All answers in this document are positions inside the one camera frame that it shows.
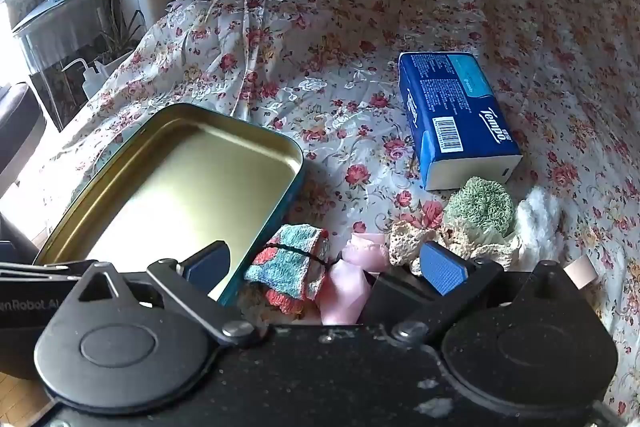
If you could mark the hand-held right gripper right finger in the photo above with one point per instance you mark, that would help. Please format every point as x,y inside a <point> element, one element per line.
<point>442,269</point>

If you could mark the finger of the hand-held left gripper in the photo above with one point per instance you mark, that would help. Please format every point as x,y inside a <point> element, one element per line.
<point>45,269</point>

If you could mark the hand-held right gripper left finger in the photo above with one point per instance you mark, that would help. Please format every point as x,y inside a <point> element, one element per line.
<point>207,268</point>

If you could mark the beige crochet lace bow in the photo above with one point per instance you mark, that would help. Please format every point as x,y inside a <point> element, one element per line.
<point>405,239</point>

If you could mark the green knitted scrunchie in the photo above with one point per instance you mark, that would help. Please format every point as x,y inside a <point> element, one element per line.
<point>477,207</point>

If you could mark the gold metal tray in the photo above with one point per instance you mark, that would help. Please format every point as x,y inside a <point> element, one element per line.
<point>175,187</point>

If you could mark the pink cloth pouch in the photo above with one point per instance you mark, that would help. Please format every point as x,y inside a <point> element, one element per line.
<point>345,292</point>

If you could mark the dark leather armchair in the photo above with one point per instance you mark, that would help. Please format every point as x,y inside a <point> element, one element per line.
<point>17,232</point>

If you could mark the purple upholstered chair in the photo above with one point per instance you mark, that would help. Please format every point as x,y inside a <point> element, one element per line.
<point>20,127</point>

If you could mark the blue tissue pack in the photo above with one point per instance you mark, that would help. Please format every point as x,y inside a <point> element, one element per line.
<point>450,117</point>

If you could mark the white squeeze wash bottle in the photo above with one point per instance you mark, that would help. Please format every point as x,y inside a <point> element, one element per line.
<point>92,82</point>

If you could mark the white ribbed planter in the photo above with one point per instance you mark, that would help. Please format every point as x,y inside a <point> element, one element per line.
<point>117,62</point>

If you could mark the floral bedspread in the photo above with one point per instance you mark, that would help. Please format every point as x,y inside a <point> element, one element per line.
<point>325,57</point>

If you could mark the clear acrylic side table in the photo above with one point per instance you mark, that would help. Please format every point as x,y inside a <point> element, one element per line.
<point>60,27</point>

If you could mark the green leafy plant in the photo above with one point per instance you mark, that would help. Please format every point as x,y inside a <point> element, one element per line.
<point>122,27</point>

